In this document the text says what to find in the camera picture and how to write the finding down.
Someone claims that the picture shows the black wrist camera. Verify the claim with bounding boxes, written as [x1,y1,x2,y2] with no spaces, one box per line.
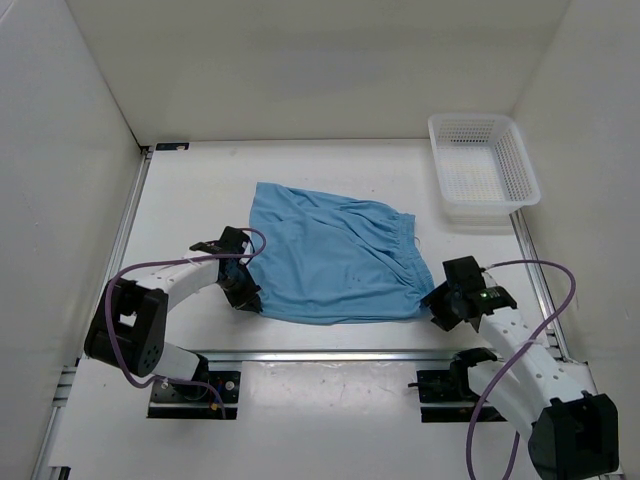
[443,256,486,294]
[189,226,250,255]

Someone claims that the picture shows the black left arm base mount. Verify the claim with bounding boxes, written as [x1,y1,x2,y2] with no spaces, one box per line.
[147,366,241,420]

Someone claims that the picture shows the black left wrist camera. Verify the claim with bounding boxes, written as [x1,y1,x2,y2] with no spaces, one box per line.
[189,226,250,255]

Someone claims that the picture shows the light blue shorts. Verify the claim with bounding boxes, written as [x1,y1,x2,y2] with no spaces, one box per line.
[249,182,435,325]

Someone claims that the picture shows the blue label sticker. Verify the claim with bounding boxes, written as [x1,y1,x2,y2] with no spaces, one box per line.
[155,142,190,151]

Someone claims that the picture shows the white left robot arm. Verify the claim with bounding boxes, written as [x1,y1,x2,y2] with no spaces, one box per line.
[84,254,261,400]

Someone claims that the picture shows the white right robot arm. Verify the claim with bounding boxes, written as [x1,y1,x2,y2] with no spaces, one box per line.
[423,283,619,479]

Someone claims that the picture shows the white plastic mesh basket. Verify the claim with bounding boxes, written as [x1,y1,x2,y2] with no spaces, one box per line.
[428,113,541,225]

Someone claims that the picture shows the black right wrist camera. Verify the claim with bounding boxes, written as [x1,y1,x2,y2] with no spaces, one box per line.
[443,256,486,294]

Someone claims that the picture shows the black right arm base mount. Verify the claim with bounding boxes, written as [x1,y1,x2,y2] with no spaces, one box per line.
[407,347,498,423]

